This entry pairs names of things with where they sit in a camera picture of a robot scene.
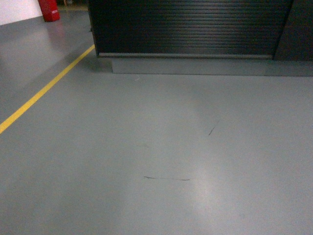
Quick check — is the black checkout counter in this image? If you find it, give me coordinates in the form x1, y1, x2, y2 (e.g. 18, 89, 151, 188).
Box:
88, 0, 313, 76

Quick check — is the red fire extinguisher box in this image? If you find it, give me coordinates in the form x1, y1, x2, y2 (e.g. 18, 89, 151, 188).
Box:
38, 0, 60, 22

